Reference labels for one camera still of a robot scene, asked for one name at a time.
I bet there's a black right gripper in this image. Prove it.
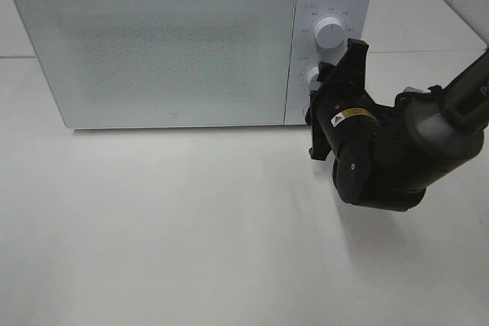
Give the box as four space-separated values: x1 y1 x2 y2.
307 38 378 161

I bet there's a white microwave knob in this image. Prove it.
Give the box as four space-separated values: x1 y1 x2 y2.
306 66 322 92
313 15 345 50

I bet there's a white microwave door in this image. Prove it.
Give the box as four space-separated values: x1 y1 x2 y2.
15 0 295 128

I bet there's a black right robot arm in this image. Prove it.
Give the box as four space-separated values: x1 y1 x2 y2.
305 39 488 211

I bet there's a white microwave oven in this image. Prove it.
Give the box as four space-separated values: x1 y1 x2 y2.
13 0 370 129

